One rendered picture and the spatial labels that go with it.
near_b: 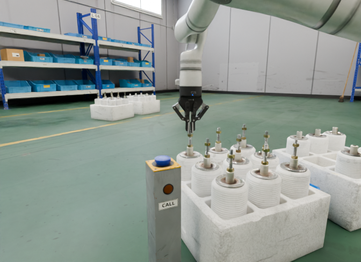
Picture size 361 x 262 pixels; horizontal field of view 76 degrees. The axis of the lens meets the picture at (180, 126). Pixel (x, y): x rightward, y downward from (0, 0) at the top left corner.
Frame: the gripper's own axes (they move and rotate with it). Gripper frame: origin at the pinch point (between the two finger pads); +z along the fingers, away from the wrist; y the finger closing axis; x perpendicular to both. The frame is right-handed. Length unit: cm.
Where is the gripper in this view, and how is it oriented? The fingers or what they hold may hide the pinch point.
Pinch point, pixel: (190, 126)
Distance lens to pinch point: 79.9
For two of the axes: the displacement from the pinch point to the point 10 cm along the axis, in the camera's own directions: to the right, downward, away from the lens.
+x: -1.3, -2.1, 9.7
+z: 0.0, 9.8, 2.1
